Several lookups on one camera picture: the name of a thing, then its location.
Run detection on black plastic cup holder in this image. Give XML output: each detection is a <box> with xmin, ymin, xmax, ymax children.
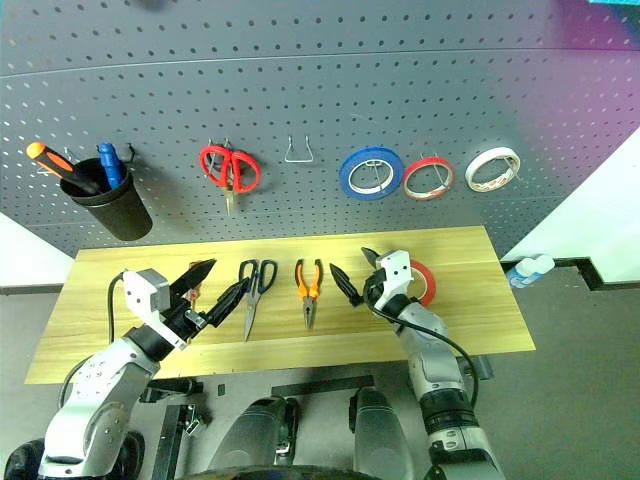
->
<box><xmin>59</xmin><ymin>157</ymin><xmax>154</xmax><ymax>242</ymax></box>

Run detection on orange handled pliers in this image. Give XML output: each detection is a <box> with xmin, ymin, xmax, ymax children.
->
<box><xmin>293</xmin><ymin>258</ymin><xmax>324</xmax><ymax>331</ymax></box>

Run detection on white bottle with blue label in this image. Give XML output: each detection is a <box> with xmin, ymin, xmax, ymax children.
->
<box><xmin>529</xmin><ymin>253</ymin><xmax>557</xmax><ymax>275</ymax></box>
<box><xmin>505</xmin><ymin>259</ymin><xmax>539</xmax><ymax>290</ymax></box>

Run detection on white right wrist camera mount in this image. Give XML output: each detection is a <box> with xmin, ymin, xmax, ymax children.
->
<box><xmin>373</xmin><ymin>249</ymin><xmax>414</xmax><ymax>314</ymax></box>

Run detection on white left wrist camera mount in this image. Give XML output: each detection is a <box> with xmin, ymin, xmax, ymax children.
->
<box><xmin>122</xmin><ymin>268</ymin><xmax>190</xmax><ymax>350</ymax></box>

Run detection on dark grey rounded shape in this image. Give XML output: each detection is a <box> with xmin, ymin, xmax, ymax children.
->
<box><xmin>348</xmin><ymin>387</ymin><xmax>417</xmax><ymax>479</ymax></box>
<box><xmin>209</xmin><ymin>396</ymin><xmax>301</xmax><ymax>474</ymax></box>

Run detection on white tape roll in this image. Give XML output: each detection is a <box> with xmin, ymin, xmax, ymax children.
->
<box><xmin>464</xmin><ymin>146</ymin><xmax>522</xmax><ymax>194</ymax></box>

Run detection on black handled scissors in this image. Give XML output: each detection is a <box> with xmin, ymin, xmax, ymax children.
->
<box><xmin>237</xmin><ymin>258</ymin><xmax>279</xmax><ymax>344</ymax></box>

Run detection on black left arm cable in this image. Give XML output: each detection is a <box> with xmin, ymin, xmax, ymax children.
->
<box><xmin>58</xmin><ymin>271</ymin><xmax>127</xmax><ymax>409</ymax></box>

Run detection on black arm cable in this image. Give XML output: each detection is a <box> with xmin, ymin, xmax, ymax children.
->
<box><xmin>58</xmin><ymin>271</ymin><xmax>127</xmax><ymax>409</ymax></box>
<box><xmin>363</xmin><ymin>284</ymin><xmax>481</xmax><ymax>409</ymax></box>

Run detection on blue-handled screwdriver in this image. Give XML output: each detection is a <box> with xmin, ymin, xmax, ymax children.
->
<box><xmin>97</xmin><ymin>142</ymin><xmax>127</xmax><ymax>191</ymax></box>

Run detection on black metal table frame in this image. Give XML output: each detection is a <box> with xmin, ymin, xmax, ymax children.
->
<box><xmin>138</xmin><ymin>374</ymin><xmax>377</xmax><ymax>480</ymax></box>

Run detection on red handled screwdriver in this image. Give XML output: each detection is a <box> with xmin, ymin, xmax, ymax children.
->
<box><xmin>185</xmin><ymin>260</ymin><xmax>207</xmax><ymax>307</ymax></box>

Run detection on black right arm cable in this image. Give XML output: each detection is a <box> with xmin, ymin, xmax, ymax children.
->
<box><xmin>363</xmin><ymin>284</ymin><xmax>481</xmax><ymax>409</ymax></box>

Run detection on black rounded wheel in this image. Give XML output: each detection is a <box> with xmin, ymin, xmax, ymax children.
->
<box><xmin>117</xmin><ymin>432</ymin><xmax>146</xmax><ymax>476</ymax></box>
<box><xmin>2</xmin><ymin>438</ymin><xmax>46</xmax><ymax>480</ymax></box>

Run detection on wide red tape roll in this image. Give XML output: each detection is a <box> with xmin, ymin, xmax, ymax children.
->
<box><xmin>409</xmin><ymin>258</ymin><xmax>438</xmax><ymax>307</ymax></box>

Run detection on blue tape roll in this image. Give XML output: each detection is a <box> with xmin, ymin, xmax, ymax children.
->
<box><xmin>338</xmin><ymin>146</ymin><xmax>405</xmax><ymax>200</ymax></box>

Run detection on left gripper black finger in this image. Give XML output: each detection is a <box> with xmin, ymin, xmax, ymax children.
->
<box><xmin>168</xmin><ymin>258</ymin><xmax>218</xmax><ymax>302</ymax></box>
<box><xmin>203</xmin><ymin>277</ymin><xmax>251</xmax><ymax>329</ymax></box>

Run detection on orange and black screwdriver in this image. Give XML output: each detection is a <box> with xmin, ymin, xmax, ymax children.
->
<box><xmin>25</xmin><ymin>141</ymin><xmax>101</xmax><ymax>196</ymax></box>

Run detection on thin red tape roll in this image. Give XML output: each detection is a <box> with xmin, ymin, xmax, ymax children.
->
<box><xmin>402</xmin><ymin>156</ymin><xmax>456</xmax><ymax>202</ymax></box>

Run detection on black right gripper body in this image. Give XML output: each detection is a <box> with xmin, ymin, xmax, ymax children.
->
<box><xmin>362</xmin><ymin>268</ymin><xmax>389</xmax><ymax>312</ymax></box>

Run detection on grey metal pegboard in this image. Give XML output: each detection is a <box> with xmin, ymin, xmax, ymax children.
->
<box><xmin>0</xmin><ymin>0</ymin><xmax>640</xmax><ymax>261</ymax></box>

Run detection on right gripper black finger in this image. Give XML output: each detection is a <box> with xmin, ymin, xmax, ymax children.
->
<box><xmin>328</xmin><ymin>262</ymin><xmax>365</xmax><ymax>308</ymax></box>
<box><xmin>360</xmin><ymin>246</ymin><xmax>382</xmax><ymax>274</ymax></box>

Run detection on silver wire pegboard hook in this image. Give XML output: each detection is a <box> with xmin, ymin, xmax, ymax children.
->
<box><xmin>284</xmin><ymin>134</ymin><xmax>315</xmax><ymax>164</ymax></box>

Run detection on red handled scissors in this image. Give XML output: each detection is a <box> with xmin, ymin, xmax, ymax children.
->
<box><xmin>199</xmin><ymin>144</ymin><xmax>262</xmax><ymax>217</ymax></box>

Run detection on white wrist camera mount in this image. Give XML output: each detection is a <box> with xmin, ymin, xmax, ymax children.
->
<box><xmin>373</xmin><ymin>249</ymin><xmax>414</xmax><ymax>314</ymax></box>
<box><xmin>122</xmin><ymin>268</ymin><xmax>190</xmax><ymax>350</ymax></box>

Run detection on black curved rim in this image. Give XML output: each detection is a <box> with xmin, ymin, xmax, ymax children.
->
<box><xmin>182</xmin><ymin>464</ymin><xmax>361</xmax><ymax>480</ymax></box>

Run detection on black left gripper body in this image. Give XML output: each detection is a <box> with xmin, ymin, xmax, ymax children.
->
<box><xmin>160</xmin><ymin>292</ymin><xmax>209</xmax><ymax>344</ymax></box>

